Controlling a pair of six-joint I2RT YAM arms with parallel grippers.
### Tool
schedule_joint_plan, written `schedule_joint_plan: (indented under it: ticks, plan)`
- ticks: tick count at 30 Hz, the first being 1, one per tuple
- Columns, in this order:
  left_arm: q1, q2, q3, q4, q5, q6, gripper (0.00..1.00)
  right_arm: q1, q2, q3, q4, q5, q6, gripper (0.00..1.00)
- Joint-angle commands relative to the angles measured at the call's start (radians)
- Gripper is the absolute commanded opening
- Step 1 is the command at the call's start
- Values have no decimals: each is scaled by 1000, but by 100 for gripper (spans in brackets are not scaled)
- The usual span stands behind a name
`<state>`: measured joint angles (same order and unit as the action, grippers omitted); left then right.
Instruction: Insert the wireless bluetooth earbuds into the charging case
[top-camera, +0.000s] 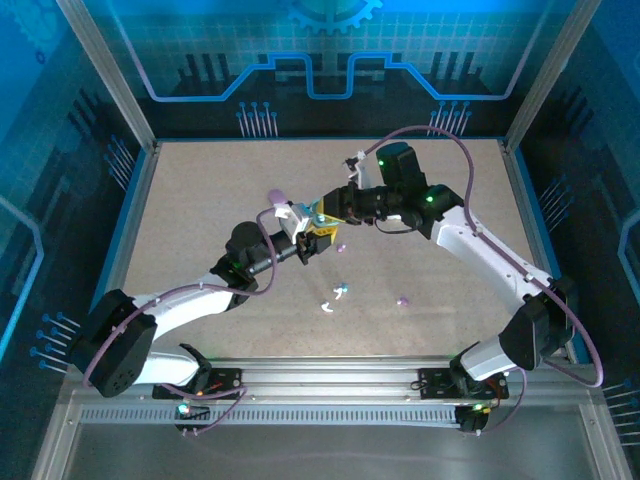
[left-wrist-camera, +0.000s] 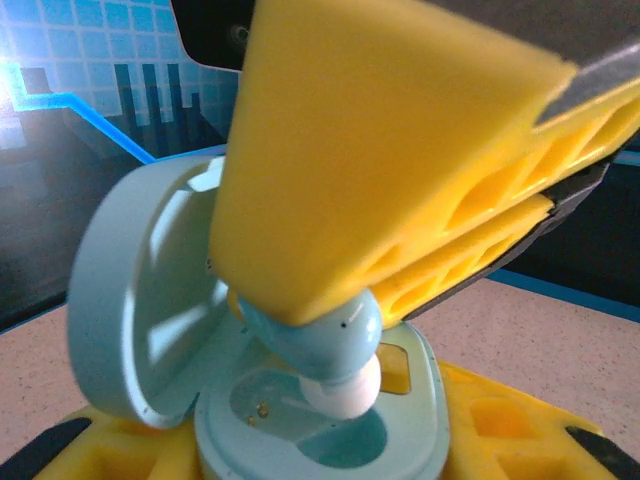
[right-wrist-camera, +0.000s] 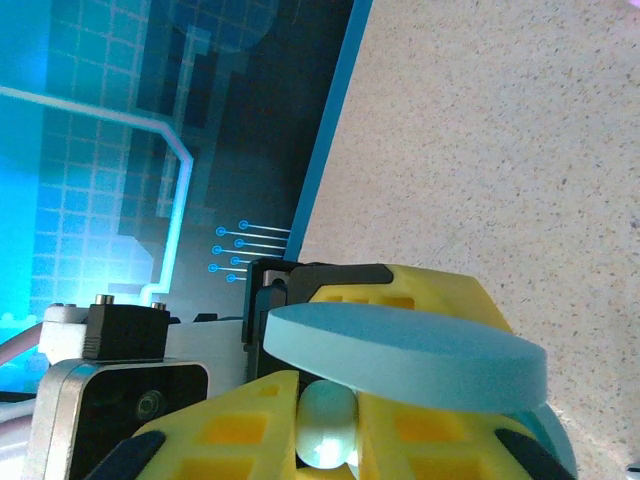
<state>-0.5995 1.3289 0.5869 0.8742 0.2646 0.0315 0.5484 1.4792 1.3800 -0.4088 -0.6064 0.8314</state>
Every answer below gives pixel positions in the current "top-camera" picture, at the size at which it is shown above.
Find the purple earbud charging case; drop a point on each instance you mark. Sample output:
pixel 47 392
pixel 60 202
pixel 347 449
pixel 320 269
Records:
pixel 276 196

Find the white earbud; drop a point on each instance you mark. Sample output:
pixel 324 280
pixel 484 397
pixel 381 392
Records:
pixel 326 306
pixel 336 294

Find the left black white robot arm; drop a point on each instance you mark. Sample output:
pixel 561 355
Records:
pixel 190 307

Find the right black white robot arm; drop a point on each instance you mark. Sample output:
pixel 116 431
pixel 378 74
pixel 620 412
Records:
pixel 480 245

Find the left black controller box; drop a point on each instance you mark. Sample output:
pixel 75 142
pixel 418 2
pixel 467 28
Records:
pixel 197 414

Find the black controller box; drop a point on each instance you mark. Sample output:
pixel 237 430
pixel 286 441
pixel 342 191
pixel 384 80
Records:
pixel 197 414
pixel 470 422

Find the grey metal front shelf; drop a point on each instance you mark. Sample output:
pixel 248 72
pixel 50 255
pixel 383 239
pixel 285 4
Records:
pixel 325 455

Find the right black controller box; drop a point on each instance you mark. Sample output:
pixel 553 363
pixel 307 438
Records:
pixel 470 422

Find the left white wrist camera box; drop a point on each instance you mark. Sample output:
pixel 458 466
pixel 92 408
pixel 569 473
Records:
pixel 295 220

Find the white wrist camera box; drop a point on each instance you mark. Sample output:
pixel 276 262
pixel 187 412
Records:
pixel 362 172
pixel 295 220

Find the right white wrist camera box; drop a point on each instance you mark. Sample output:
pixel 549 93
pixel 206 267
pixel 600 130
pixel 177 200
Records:
pixel 362 172

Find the left aluminium table side rail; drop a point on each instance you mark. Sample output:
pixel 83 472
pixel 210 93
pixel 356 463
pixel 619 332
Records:
pixel 126 240

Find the aluminium table side rail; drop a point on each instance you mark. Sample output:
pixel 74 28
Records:
pixel 522 200
pixel 126 240

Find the right aluminium table side rail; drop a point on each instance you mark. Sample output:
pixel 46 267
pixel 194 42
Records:
pixel 522 200

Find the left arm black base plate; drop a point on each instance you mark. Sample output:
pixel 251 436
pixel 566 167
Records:
pixel 230 380

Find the aluminium front rail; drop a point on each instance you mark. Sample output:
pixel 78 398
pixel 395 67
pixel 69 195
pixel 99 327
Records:
pixel 325 375

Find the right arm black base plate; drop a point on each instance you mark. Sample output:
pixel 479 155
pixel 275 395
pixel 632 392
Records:
pixel 435 382

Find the right aluminium frame post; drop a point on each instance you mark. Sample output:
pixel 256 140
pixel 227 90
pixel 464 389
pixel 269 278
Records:
pixel 550 75

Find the aluminium frame post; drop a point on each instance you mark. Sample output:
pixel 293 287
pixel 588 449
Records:
pixel 550 75
pixel 111 75

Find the left aluminium frame post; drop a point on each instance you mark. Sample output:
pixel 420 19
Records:
pixel 111 75

